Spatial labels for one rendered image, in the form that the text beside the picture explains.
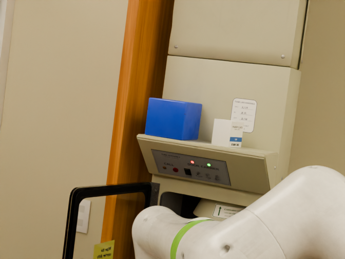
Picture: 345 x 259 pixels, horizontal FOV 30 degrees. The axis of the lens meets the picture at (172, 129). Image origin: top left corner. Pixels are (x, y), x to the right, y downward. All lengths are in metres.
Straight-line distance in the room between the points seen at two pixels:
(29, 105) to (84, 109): 0.23
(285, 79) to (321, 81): 0.43
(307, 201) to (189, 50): 0.75
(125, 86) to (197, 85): 0.18
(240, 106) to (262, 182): 0.20
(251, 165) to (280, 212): 0.51
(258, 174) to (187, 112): 0.22
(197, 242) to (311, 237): 0.16
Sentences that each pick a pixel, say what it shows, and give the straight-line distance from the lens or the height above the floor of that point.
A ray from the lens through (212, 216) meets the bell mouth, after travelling 1.61.
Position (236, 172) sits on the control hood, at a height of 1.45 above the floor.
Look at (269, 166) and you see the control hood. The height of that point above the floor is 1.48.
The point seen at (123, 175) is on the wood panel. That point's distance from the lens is 1.62.
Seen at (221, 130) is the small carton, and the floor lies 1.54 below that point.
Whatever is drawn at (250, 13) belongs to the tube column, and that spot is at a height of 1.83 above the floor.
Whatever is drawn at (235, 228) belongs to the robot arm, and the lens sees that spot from 0.94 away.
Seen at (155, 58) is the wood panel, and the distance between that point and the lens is 1.70.
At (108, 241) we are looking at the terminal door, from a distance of 1.53.
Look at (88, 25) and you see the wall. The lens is 2.27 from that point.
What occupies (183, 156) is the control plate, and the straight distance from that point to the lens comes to 1.51.
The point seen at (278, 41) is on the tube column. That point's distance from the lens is 1.54.
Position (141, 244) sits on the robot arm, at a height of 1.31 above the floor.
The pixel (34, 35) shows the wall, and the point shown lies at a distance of 2.39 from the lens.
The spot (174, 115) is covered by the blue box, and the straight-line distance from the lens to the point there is 1.50.
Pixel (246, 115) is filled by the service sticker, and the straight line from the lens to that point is 1.55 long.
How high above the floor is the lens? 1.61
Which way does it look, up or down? 3 degrees down
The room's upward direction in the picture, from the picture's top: 7 degrees clockwise
